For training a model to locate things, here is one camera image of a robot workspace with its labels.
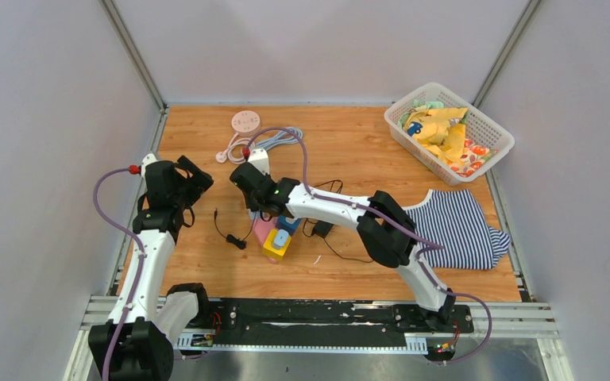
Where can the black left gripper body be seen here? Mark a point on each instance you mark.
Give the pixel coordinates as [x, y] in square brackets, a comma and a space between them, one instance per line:
[184, 196]

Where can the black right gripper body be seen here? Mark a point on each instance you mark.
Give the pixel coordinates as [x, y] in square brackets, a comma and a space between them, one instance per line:
[252, 205]

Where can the blue cube power socket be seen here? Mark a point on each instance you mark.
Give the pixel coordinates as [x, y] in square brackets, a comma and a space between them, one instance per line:
[288, 224]

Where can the light blue small charger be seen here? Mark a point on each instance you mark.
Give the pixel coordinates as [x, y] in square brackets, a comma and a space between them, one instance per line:
[280, 239]

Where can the yellow cube power socket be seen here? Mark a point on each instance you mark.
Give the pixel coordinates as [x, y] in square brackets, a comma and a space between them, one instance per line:
[273, 255]

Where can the black power adapter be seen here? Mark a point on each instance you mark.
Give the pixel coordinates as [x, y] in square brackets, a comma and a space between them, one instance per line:
[322, 229]

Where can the round pink power socket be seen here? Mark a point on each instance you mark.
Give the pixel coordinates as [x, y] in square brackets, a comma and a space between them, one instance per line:
[246, 123]

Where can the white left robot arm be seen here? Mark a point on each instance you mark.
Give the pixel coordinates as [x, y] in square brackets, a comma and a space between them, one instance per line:
[137, 340]

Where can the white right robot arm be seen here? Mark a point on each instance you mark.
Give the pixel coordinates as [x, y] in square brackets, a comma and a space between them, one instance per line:
[388, 234]

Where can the pink triangular power socket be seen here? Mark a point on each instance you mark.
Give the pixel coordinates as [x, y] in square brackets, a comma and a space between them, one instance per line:
[265, 232]

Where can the yellow cloth in basket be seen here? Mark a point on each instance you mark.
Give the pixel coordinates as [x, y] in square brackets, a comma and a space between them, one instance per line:
[441, 131]

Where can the blue striped shirt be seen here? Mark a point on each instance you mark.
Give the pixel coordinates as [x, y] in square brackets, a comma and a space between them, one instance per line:
[456, 221]

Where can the floral cloth in basket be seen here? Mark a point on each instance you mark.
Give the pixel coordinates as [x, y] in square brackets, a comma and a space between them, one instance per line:
[472, 158]

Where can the white plastic basket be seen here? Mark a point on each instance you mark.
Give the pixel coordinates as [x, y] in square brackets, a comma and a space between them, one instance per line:
[480, 130]

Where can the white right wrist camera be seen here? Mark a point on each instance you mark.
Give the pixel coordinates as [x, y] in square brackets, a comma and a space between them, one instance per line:
[258, 157]

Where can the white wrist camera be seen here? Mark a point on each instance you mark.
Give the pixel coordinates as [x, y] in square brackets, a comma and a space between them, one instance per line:
[258, 157]
[148, 159]

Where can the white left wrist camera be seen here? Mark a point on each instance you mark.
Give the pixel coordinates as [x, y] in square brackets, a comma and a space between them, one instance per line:
[148, 159]

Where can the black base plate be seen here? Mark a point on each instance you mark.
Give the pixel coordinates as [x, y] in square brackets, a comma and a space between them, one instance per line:
[310, 323]

